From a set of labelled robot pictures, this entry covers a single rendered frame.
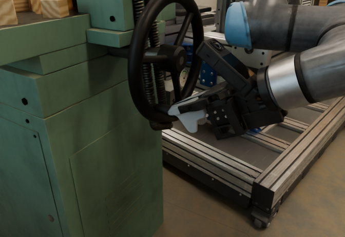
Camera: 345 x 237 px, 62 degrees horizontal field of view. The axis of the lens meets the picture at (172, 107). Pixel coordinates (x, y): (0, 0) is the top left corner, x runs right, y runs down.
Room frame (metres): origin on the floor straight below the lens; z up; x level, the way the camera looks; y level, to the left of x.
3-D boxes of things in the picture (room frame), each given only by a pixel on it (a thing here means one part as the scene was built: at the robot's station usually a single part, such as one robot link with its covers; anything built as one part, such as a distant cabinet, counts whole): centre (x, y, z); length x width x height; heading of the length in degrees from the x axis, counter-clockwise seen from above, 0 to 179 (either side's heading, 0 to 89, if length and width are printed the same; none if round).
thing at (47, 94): (0.86, 0.40, 0.76); 0.57 x 0.45 x 0.09; 59
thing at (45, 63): (0.76, 0.24, 0.82); 0.40 x 0.21 x 0.04; 149
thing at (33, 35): (0.75, 0.19, 0.87); 0.61 x 0.30 x 0.06; 149
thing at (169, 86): (0.94, 0.04, 0.58); 0.12 x 0.08 x 0.08; 59
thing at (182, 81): (0.91, -0.02, 0.65); 0.06 x 0.04 x 0.08; 149
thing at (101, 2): (0.70, 0.12, 0.91); 0.15 x 0.14 x 0.09; 149
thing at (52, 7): (0.62, 0.24, 0.92); 0.04 x 0.04 x 0.03; 83
